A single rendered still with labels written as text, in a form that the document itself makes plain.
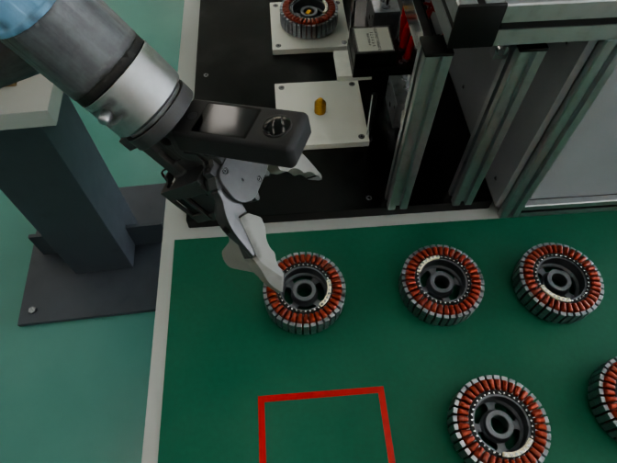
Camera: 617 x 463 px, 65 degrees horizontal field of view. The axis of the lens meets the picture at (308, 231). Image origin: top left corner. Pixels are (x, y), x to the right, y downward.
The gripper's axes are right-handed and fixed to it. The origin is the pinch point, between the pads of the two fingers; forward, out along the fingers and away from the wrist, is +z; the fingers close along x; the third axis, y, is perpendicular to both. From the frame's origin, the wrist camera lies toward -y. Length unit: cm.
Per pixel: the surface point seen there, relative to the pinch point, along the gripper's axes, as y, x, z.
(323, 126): 14.2, -29.3, 8.4
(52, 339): 119, 2, 24
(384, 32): 0.2, -37.3, 1.9
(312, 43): 20, -49, 4
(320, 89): 16.4, -37.7, 6.8
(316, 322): 8.2, 4.1, 13.8
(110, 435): 96, 22, 42
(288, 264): 11.8, -2.5, 9.1
